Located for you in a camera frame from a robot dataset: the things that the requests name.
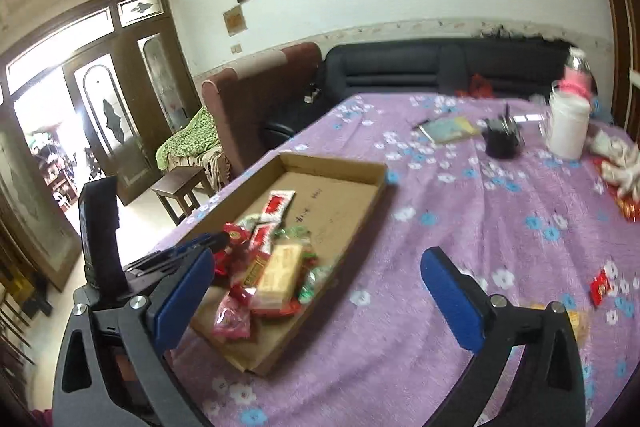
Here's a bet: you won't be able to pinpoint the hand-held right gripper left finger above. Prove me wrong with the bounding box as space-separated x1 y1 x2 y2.
51 248 217 427

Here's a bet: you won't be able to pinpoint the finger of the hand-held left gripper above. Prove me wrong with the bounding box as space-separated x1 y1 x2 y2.
122 250 196 294
170 232 232 258

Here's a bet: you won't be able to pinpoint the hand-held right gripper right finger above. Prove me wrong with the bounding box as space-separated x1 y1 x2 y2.
420 247 587 427

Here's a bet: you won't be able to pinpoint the white red snack packet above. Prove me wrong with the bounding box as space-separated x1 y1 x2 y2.
247 222 281 258
262 189 296 223

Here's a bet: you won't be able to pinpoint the pink printed snack packet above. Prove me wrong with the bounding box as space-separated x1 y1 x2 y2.
212 294 253 343

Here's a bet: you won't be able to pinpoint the clear cracker packet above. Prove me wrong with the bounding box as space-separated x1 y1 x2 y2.
530 303 592 344
250 243 306 313

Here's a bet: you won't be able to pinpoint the green snack packet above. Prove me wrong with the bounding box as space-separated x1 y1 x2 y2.
272 227 313 242

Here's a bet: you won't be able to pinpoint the shallow cardboard box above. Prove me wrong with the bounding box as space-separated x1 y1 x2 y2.
187 152 388 378

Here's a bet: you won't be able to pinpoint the dark red snack packet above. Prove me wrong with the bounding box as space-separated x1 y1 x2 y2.
590 261 621 307

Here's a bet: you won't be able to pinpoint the purple floral tablecloth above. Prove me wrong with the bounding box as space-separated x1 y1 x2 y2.
150 93 640 427

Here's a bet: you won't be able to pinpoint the wooden stool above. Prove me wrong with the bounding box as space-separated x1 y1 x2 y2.
151 166 216 225

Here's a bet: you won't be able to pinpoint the green patterned blanket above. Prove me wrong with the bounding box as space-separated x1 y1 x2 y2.
156 106 221 170

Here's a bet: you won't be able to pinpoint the wooden glass door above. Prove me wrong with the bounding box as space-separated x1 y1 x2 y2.
0 0 201 293

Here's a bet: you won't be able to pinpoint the brown armchair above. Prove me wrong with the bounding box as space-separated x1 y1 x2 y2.
201 42 323 178

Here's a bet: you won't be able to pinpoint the black pen holder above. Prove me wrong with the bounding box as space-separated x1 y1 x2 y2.
484 103 526 160

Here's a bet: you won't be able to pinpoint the yellow green notebook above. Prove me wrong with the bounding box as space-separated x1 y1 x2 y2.
420 116 483 145

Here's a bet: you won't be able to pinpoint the red shiny packet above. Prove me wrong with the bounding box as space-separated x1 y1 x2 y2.
592 157 640 223

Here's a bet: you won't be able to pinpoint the white plastic jar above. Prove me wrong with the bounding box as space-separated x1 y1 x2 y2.
546 81 592 160

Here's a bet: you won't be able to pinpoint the red bag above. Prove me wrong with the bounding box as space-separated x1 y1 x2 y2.
467 74 496 100

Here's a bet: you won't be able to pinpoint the white gloves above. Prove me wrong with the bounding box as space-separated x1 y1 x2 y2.
590 129 640 202

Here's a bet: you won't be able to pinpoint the black sofa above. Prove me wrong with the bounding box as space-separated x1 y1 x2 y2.
262 38 596 148

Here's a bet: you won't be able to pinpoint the pink sleeved glass bottle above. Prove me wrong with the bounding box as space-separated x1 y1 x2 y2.
562 48 598 100

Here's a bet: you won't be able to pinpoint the wall plaque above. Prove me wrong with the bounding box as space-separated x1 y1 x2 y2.
223 5 248 38

